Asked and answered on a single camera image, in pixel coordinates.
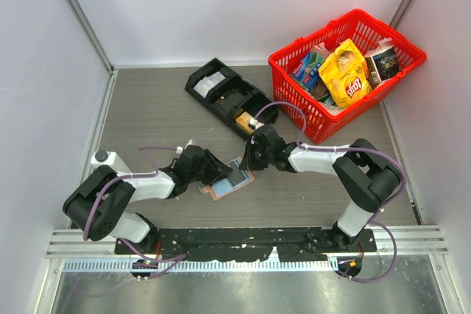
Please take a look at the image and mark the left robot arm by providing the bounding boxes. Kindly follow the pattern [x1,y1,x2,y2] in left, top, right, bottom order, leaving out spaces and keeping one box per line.
[63,144,233,254]

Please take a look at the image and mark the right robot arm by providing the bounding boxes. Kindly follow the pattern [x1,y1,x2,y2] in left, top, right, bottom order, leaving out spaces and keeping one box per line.
[240,125,406,251]

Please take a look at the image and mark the gold card in tray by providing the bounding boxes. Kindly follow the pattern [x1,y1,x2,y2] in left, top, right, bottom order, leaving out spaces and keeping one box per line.
[235,111,258,135]

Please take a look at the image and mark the white cards in tray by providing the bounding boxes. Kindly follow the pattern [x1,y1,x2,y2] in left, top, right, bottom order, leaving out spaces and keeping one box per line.
[194,71,226,98]

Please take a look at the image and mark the red plastic shopping basket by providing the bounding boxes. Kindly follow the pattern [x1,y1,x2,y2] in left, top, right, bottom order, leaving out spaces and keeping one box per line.
[268,9,427,144]

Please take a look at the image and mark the black compartment tray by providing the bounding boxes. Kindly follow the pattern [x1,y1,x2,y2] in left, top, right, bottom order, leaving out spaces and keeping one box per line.
[185,58,278,140]

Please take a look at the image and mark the white clear plastic packet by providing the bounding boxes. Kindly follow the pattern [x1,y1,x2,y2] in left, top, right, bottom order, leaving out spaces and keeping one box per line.
[325,104,344,116]

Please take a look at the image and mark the dark brown packet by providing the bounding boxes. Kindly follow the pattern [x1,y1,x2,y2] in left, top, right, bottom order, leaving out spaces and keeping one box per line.
[309,80,330,101]

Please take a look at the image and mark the blue sponge pack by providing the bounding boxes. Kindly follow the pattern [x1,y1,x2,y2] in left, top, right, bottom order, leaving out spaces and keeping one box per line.
[289,51,325,91]

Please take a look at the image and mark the white box device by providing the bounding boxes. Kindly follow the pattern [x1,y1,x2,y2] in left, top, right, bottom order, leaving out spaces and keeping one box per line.
[91,150,129,172]

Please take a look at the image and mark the yellow chips bag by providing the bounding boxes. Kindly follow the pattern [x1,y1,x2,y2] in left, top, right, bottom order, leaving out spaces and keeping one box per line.
[319,38,372,109]

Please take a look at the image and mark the black round can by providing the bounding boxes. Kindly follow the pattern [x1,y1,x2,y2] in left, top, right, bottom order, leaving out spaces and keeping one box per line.
[365,45,400,88]

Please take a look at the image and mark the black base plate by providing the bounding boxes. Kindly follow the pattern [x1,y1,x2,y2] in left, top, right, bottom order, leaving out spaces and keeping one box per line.
[115,226,377,263]

